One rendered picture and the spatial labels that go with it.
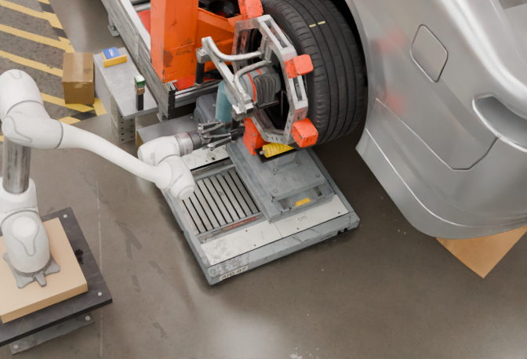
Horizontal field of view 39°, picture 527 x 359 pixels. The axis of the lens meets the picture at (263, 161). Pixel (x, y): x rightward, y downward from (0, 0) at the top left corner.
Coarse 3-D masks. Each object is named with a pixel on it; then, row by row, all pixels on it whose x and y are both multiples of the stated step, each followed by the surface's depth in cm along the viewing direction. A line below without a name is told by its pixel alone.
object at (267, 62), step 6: (270, 48) 301; (270, 54) 303; (264, 60) 306; (270, 60) 305; (252, 66) 303; (258, 66) 304; (264, 66) 306; (270, 66) 307; (240, 72) 300; (246, 72) 302; (234, 78) 298; (234, 84) 297; (240, 84) 296; (240, 90) 295; (246, 96) 294; (246, 102) 294
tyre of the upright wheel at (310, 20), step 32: (288, 0) 309; (320, 0) 309; (288, 32) 302; (320, 32) 299; (320, 64) 295; (352, 64) 301; (320, 96) 297; (352, 96) 305; (320, 128) 307; (352, 128) 322
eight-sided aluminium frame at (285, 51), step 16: (240, 32) 326; (272, 32) 306; (240, 48) 340; (272, 48) 300; (288, 48) 297; (240, 64) 342; (288, 80) 296; (304, 96) 300; (256, 112) 346; (304, 112) 303; (256, 128) 340; (272, 128) 336; (288, 128) 311
